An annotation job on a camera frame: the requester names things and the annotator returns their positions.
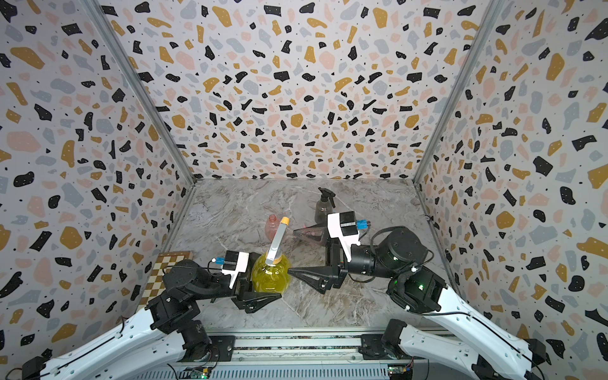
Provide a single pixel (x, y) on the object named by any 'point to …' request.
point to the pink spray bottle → (271, 226)
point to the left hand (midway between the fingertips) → (279, 280)
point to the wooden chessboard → (155, 283)
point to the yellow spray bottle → (271, 279)
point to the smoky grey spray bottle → (322, 209)
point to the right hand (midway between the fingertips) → (296, 253)
